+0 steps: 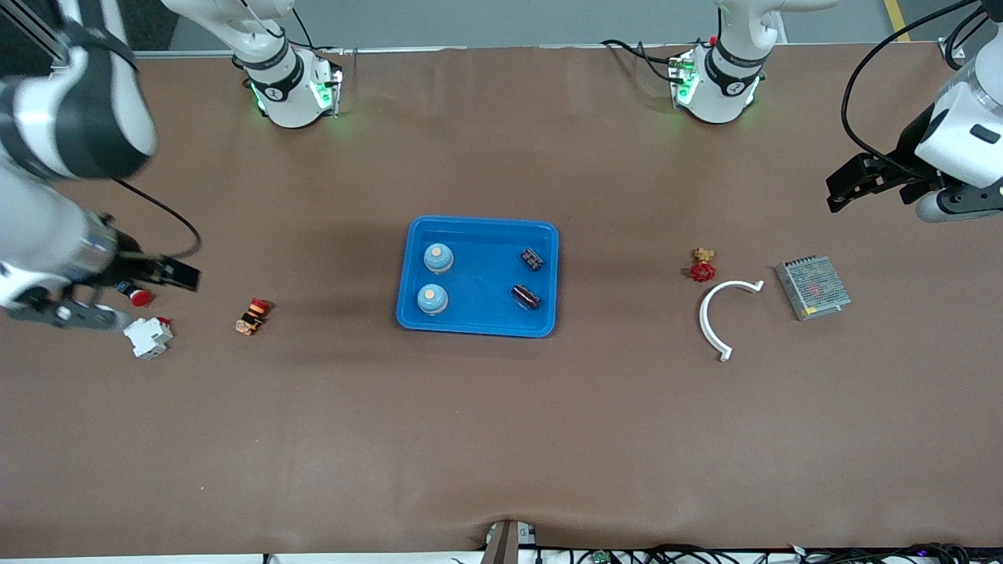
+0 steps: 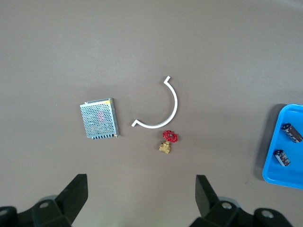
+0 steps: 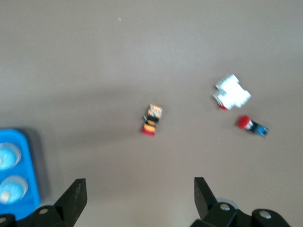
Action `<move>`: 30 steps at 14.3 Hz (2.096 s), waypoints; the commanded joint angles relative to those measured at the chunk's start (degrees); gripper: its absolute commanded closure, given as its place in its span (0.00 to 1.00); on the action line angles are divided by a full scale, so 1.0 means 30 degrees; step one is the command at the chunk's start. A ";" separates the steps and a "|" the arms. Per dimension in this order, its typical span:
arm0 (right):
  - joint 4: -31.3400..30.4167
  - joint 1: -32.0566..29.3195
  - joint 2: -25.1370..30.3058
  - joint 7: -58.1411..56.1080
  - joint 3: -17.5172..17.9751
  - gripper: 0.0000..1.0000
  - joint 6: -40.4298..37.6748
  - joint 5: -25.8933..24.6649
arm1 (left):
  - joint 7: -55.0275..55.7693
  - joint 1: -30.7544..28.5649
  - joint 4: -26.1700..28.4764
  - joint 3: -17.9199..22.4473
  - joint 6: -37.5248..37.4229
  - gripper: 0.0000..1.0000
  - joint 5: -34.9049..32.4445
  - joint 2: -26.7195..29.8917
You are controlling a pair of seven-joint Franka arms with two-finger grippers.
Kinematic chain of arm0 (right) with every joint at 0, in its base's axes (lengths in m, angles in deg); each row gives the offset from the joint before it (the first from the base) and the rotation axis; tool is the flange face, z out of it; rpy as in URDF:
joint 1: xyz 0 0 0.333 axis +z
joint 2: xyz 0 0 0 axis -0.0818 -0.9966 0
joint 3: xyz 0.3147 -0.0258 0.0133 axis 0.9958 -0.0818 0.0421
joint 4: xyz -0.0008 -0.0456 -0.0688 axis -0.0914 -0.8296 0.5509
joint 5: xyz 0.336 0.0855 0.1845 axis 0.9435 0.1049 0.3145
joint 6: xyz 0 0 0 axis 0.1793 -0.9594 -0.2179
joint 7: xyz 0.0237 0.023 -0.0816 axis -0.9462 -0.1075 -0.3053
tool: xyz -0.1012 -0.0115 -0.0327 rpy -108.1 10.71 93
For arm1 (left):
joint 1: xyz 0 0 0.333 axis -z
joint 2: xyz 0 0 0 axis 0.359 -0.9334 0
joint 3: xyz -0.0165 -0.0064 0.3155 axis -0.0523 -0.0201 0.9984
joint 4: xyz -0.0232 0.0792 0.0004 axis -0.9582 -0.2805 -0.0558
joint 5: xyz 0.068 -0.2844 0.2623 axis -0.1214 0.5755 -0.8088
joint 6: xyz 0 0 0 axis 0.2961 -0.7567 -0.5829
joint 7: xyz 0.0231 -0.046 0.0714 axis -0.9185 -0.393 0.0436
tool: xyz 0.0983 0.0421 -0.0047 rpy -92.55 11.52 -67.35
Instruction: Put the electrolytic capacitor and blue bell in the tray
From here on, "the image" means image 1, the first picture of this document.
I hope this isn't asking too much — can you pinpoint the blue plastic tray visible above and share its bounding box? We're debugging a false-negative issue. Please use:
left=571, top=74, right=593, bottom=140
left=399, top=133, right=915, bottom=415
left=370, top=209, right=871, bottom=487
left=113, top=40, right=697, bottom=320
left=396, top=215, right=560, bottom=338

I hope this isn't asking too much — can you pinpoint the white circuit breaker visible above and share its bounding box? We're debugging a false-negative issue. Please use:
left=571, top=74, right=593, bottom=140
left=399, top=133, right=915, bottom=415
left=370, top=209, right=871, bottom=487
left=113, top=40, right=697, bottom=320
left=122, top=316, right=175, bottom=360

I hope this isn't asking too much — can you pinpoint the metal mesh power supply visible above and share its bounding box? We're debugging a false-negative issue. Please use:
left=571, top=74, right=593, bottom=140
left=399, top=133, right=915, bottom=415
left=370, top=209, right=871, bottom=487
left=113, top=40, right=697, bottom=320
left=774, top=255, right=853, bottom=322

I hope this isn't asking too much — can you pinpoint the brown table cover mat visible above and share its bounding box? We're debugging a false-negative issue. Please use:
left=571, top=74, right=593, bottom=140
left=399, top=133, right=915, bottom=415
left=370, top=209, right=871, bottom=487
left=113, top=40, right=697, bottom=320
left=0, top=43, right=1003, bottom=559

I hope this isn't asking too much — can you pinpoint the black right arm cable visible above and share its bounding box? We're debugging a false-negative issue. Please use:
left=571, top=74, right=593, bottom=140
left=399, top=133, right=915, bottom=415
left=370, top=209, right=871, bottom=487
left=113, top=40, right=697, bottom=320
left=110, top=178, right=203, bottom=260

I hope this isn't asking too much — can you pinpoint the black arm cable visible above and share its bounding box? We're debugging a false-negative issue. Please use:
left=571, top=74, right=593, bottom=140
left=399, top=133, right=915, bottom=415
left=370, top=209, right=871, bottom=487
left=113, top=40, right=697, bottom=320
left=110, top=178, right=203, bottom=260
left=841, top=0, right=980, bottom=170

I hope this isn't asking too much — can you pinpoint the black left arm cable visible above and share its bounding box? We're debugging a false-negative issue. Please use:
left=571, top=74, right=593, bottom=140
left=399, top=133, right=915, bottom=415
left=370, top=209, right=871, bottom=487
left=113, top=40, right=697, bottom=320
left=841, top=0, right=980, bottom=170

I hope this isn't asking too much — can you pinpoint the orange black switch component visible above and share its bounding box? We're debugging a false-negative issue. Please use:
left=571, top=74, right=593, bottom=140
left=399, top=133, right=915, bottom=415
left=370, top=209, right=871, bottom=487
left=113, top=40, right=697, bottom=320
left=234, top=298, right=273, bottom=337

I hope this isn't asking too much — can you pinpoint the short black looped cable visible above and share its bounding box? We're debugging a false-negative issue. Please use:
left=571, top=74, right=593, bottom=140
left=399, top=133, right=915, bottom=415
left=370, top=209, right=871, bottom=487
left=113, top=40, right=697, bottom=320
left=943, top=4, right=993, bottom=71

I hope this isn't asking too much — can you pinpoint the white curved plastic bracket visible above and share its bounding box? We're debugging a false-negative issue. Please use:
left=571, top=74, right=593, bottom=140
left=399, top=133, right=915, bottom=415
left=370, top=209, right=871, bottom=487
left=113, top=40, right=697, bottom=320
left=698, top=279, right=766, bottom=363

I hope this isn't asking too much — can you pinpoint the black right base cable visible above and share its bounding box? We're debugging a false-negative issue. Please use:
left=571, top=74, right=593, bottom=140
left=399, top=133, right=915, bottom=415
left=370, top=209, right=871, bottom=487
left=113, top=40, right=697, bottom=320
left=288, top=6, right=346, bottom=57

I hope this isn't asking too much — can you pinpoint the black base cable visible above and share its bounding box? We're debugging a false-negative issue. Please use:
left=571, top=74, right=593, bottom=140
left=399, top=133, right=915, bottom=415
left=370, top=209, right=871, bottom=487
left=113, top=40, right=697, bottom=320
left=600, top=38, right=694, bottom=85
left=288, top=6, right=346, bottom=57

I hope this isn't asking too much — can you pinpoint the black left base cable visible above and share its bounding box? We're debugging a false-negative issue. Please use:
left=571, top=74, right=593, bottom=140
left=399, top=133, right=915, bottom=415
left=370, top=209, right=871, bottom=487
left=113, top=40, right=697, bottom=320
left=600, top=38, right=694, bottom=85

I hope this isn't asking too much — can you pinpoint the brown camera post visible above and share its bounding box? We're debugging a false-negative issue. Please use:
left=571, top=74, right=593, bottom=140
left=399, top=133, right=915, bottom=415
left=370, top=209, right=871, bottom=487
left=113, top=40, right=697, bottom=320
left=480, top=519, right=521, bottom=564

